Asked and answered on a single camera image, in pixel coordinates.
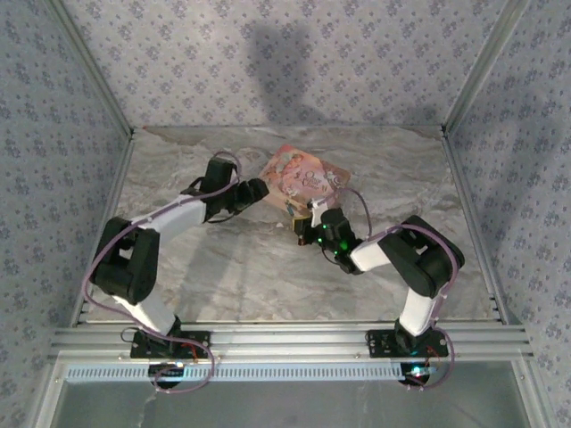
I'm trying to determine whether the pink illustrated box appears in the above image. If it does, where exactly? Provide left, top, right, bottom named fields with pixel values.
left=257, top=143, right=352, bottom=214

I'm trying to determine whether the grey metal panel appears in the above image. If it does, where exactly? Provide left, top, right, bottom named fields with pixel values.
left=33, top=381, right=550, bottom=428

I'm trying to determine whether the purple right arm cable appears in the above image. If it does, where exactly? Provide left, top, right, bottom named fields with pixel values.
left=341, top=186, right=465, bottom=393

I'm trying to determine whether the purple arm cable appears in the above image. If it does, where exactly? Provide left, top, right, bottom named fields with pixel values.
left=84, top=150, right=244, bottom=394
left=341, top=186, right=465, bottom=393

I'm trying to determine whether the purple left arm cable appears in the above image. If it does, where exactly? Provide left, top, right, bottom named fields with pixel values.
left=84, top=150, right=244, bottom=394

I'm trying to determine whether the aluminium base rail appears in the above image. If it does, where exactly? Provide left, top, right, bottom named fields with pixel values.
left=46, top=325, right=534, bottom=363

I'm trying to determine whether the aluminium side rail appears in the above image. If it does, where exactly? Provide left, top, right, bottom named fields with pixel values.
left=439, top=127, right=523, bottom=329
left=69, top=131, right=137, bottom=329

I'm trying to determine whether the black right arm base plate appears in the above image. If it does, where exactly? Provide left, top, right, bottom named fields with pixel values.
left=365, top=328, right=450, bottom=359

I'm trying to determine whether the white slotted cable duct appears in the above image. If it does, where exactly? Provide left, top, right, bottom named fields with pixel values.
left=64, top=361, right=432, bottom=383

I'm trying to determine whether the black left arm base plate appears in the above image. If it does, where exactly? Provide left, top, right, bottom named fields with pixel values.
left=130, top=328, right=211, bottom=359

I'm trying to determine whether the aluminium corner post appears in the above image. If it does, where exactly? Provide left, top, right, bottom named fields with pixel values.
left=46, top=0, right=137, bottom=137
left=441, top=0, right=534, bottom=135

